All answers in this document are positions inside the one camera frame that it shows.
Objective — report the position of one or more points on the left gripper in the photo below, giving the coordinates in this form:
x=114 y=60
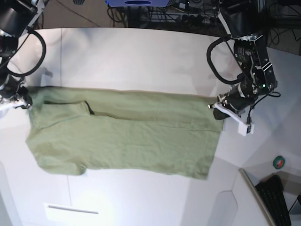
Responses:
x=233 y=103

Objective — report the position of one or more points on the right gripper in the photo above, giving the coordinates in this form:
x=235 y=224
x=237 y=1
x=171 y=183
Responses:
x=14 y=94

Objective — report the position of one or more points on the green t-shirt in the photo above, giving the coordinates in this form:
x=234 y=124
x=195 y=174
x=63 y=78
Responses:
x=75 y=130

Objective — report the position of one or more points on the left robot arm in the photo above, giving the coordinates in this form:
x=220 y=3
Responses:
x=240 y=19

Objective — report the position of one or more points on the green tape roll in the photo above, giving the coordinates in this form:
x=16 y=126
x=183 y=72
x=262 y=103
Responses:
x=278 y=162

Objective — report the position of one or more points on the black keyboard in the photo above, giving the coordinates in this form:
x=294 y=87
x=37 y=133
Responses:
x=271 y=192

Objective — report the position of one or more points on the grey laptop edge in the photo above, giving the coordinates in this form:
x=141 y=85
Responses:
x=259 y=202

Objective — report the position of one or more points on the black power strip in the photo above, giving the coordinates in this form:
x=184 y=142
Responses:
x=198 y=20

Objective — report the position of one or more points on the white table slot plate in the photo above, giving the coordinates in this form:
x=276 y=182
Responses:
x=70 y=215

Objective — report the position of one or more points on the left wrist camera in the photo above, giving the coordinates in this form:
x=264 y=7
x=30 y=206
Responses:
x=245 y=128

